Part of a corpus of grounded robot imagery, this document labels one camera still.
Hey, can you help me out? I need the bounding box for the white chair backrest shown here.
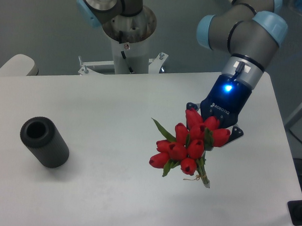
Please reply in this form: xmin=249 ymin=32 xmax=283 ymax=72
xmin=0 ymin=54 xmax=39 ymax=77

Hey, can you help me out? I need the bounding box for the white furniture frame at right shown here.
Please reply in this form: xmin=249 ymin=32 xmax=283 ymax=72
xmin=284 ymin=102 xmax=302 ymax=129

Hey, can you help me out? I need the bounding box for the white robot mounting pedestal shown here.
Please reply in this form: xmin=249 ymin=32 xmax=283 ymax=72
xmin=77 ymin=1 xmax=171 ymax=79

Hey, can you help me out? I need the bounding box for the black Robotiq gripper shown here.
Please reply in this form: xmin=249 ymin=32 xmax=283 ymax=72
xmin=186 ymin=74 xmax=252 ymax=147

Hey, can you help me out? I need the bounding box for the red tulip bouquet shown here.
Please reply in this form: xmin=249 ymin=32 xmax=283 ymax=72
xmin=149 ymin=108 xmax=231 ymax=188

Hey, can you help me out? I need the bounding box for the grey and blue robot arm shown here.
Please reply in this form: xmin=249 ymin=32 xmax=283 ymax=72
xmin=76 ymin=0 xmax=288 ymax=150

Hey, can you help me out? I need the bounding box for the black ribbed cylindrical vase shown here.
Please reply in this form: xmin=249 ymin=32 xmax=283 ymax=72
xmin=20 ymin=116 xmax=70 ymax=168

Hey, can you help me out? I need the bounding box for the black device at table edge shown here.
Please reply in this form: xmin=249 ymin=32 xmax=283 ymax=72
xmin=287 ymin=200 xmax=302 ymax=226

